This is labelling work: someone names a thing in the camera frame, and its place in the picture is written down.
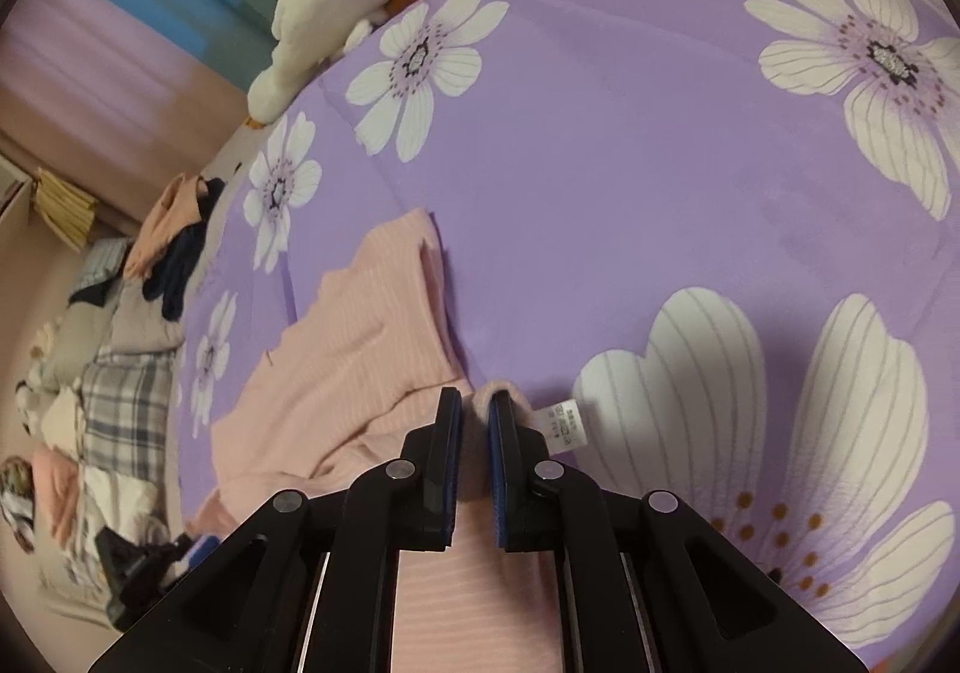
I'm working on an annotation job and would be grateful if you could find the white crumpled cloth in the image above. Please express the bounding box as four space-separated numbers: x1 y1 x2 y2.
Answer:
75 466 170 546

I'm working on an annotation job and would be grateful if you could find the white cabinet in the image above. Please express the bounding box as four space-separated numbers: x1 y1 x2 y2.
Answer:
0 155 38 246

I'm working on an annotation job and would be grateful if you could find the grey plaid cloth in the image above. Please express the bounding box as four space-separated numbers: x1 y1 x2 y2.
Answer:
79 354 177 494

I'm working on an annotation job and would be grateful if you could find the orange garment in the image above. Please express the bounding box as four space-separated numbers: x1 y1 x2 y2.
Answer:
31 449 85 543

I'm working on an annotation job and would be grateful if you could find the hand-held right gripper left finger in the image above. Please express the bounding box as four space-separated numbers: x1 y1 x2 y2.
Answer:
88 386 464 673

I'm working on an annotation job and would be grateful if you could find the pink curtain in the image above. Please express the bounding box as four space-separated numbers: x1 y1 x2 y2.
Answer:
0 0 248 224

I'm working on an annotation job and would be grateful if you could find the navy garment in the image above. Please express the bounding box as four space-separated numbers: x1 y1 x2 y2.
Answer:
142 178 226 321

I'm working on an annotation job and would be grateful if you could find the peach garment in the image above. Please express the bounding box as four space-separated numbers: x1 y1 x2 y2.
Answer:
124 174 215 284

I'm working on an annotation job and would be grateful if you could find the cream floral cloth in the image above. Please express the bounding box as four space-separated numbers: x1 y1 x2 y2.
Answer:
15 316 76 438

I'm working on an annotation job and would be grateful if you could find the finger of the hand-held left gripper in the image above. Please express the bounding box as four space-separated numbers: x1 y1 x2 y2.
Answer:
169 530 222 573

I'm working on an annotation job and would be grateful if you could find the pink ribbed garment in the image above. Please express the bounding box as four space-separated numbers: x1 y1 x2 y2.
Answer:
184 208 590 673

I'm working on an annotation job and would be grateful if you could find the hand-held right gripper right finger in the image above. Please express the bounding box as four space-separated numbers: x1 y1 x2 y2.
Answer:
486 394 863 673

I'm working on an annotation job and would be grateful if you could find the blue-grey checked cloth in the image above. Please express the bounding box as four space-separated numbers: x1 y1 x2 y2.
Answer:
71 238 140 306

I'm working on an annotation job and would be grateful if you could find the purple floral bed cover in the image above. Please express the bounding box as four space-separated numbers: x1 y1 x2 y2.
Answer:
169 0 960 673

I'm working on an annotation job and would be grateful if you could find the yellow striped cloth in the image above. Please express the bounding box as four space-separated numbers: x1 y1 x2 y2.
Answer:
34 166 98 252

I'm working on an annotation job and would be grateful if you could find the dark patterned cloth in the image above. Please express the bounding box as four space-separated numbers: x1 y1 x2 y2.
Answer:
0 459 38 554

